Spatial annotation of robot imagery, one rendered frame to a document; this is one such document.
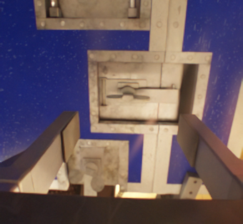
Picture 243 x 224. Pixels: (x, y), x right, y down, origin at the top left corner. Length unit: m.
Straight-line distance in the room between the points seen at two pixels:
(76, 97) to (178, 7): 0.19
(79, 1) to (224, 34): 0.20
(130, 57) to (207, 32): 0.11
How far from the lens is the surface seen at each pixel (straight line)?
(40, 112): 0.30
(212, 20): 0.28
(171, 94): 0.28
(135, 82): 0.27
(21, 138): 0.34
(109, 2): 0.28
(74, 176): 0.32
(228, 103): 0.31
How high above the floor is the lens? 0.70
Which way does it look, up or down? 18 degrees up
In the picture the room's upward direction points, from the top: 179 degrees counter-clockwise
